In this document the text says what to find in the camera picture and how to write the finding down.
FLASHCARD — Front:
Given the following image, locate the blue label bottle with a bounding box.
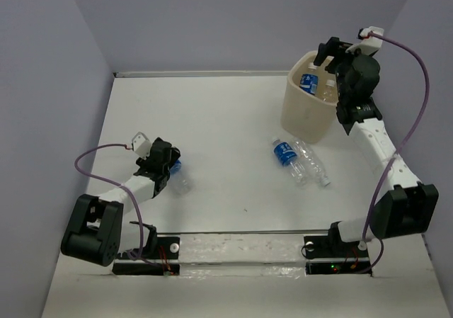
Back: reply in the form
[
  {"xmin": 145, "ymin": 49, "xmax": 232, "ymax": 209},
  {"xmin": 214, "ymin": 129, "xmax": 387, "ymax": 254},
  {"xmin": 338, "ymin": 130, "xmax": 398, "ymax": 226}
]
[
  {"xmin": 299, "ymin": 63, "xmax": 319, "ymax": 96},
  {"xmin": 168, "ymin": 159, "xmax": 192, "ymax": 195},
  {"xmin": 272, "ymin": 137, "xmax": 308, "ymax": 186}
]

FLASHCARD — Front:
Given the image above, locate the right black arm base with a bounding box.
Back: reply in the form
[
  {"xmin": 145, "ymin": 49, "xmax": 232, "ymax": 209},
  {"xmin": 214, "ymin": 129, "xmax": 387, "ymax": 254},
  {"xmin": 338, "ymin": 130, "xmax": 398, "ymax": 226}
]
[{"xmin": 301, "ymin": 235, "xmax": 372, "ymax": 276}]

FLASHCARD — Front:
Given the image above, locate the clear unlabeled bottle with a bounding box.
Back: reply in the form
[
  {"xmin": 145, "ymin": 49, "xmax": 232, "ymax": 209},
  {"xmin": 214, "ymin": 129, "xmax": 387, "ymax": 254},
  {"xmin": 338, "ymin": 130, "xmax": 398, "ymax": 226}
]
[
  {"xmin": 291, "ymin": 137, "xmax": 331, "ymax": 187},
  {"xmin": 318, "ymin": 79, "xmax": 338, "ymax": 103}
]

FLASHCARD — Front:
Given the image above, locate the beige plastic bin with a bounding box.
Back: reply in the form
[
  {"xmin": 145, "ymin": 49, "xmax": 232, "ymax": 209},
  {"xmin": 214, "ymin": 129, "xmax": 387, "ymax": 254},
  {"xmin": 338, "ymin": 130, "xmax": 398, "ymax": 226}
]
[{"xmin": 280, "ymin": 50, "xmax": 337, "ymax": 143}]

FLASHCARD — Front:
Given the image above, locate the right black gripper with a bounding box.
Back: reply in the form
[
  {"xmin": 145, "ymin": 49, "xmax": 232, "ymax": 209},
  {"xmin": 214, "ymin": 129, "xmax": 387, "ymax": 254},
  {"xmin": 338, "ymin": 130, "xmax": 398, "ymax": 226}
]
[{"xmin": 314, "ymin": 37, "xmax": 367, "ymax": 101}]

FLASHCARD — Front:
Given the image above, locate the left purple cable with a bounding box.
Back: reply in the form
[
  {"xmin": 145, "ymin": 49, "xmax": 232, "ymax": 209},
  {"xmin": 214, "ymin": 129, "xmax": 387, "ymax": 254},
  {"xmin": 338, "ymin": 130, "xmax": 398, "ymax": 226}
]
[{"xmin": 74, "ymin": 143, "xmax": 164, "ymax": 268}]

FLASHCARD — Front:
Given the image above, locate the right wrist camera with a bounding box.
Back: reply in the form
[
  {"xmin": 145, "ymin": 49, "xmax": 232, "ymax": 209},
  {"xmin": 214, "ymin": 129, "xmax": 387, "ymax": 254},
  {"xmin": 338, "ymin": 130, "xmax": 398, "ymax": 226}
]
[{"xmin": 346, "ymin": 26, "xmax": 384, "ymax": 57}]

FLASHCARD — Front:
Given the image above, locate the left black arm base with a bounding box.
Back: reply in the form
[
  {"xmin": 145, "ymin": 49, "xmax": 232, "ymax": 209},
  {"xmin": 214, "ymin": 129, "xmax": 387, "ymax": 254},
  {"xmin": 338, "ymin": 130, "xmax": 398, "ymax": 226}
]
[{"xmin": 112, "ymin": 235, "xmax": 180, "ymax": 276}]

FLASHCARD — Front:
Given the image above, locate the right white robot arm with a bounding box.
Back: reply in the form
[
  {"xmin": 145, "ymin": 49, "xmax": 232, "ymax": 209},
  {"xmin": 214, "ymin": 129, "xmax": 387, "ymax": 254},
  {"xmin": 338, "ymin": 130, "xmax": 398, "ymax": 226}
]
[{"xmin": 314, "ymin": 32, "xmax": 439, "ymax": 256}]

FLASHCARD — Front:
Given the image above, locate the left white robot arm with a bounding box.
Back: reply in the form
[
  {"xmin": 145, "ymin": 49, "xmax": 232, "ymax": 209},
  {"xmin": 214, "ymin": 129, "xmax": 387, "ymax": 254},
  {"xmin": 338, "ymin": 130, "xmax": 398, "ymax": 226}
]
[{"xmin": 60, "ymin": 132, "xmax": 180, "ymax": 266}]

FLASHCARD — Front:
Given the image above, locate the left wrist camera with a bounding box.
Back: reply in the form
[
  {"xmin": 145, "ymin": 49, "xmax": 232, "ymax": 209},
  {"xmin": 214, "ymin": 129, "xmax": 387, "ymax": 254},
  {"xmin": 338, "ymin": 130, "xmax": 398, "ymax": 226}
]
[{"xmin": 131, "ymin": 132, "xmax": 152, "ymax": 159}]

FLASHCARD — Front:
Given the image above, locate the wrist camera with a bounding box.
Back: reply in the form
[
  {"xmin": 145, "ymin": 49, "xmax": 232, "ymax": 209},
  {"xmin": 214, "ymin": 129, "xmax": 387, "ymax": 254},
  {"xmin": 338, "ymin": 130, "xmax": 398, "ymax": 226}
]
[
  {"xmin": 131, "ymin": 132, "xmax": 152, "ymax": 159},
  {"xmin": 346, "ymin": 26, "xmax": 384, "ymax": 57}
]

